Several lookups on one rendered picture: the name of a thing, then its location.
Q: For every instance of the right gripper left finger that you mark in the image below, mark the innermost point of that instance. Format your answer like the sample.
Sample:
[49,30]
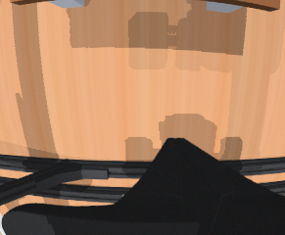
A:
[153,206]

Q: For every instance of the brown wooden stand with grey legs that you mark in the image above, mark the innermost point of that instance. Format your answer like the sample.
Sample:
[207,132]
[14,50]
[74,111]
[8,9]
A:
[225,6]

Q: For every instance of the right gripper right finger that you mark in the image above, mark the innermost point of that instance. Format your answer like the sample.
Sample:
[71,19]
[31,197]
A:
[226,202]

